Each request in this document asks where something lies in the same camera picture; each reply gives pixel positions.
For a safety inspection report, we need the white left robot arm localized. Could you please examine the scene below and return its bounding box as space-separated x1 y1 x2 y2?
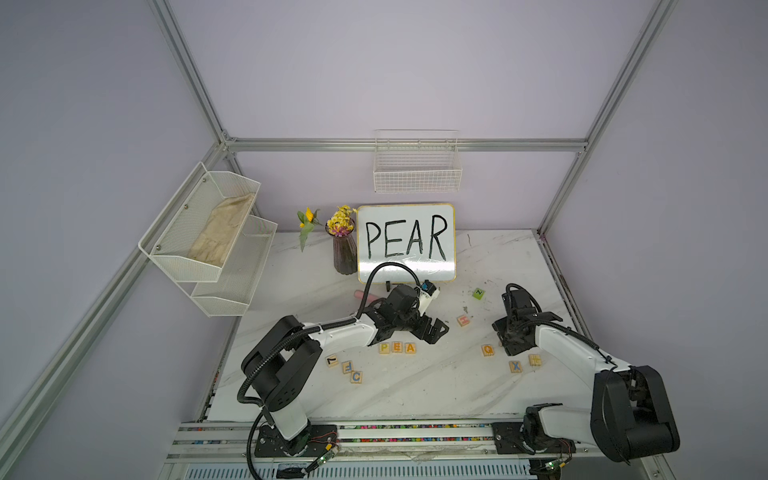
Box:
236 261 449 479

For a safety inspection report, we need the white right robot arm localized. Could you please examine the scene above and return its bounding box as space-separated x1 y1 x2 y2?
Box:
493 283 681 463

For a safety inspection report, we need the yellow framed whiteboard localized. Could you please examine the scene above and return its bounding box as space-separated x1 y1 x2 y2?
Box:
356 203 457 284

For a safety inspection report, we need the ribbed glass vase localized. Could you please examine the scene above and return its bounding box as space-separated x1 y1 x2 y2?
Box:
332 232 358 275

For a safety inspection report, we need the yellow flower bouquet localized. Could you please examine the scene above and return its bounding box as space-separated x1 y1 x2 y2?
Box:
326 205 357 238

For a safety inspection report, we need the loose yellow flower stem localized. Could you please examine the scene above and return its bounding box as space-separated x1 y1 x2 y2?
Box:
297 207 323 251

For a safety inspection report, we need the beige cloth in shelf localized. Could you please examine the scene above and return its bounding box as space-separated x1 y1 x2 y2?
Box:
188 193 256 267

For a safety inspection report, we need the white mesh double shelf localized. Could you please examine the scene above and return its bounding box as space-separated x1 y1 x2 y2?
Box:
138 163 277 317

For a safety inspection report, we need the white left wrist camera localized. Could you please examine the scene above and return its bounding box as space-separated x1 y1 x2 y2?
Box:
418 280 440 316

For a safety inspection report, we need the white wire wall basket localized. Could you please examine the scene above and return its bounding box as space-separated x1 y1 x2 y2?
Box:
373 129 463 194

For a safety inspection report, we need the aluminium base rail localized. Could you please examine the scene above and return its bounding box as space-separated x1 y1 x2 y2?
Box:
159 420 675 479

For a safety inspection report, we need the aluminium cage frame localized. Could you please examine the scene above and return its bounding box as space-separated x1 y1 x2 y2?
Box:
1 1 677 477

